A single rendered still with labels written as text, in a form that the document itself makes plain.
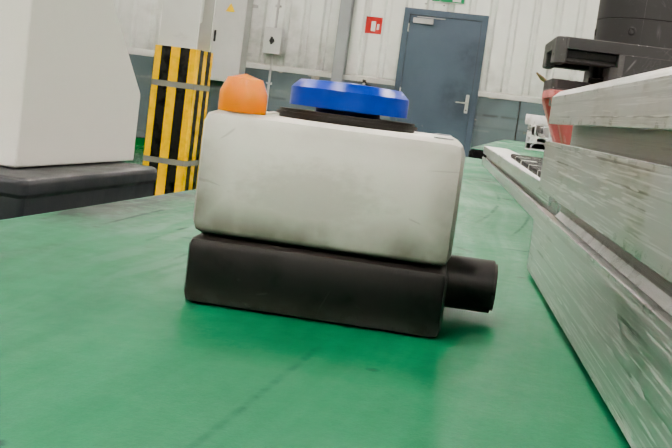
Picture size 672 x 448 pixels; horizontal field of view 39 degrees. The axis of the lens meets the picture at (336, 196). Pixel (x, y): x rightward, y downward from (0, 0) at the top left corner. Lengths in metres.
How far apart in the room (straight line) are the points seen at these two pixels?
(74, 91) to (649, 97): 0.51
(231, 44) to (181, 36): 5.05
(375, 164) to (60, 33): 0.41
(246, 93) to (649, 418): 0.15
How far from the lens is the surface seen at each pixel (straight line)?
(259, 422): 0.20
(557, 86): 0.51
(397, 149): 0.28
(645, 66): 0.50
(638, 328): 0.22
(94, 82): 0.71
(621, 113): 0.27
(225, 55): 11.84
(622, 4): 0.51
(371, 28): 11.66
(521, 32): 11.46
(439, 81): 11.46
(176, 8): 6.83
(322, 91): 0.30
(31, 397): 0.20
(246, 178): 0.29
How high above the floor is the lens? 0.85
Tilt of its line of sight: 5 degrees down
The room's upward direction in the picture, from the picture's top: 7 degrees clockwise
